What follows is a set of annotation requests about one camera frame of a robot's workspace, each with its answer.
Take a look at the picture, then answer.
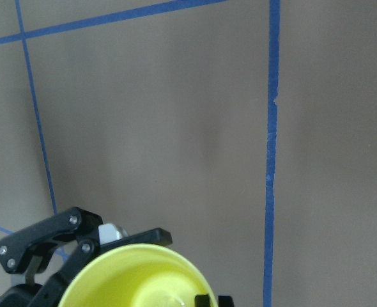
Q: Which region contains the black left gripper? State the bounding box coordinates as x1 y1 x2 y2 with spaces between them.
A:
0 207 173 306

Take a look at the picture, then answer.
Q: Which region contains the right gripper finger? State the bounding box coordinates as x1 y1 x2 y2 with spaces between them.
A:
194 294 234 307

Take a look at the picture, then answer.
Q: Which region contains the yellow plastic cup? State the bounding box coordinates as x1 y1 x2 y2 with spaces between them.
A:
59 244 215 306

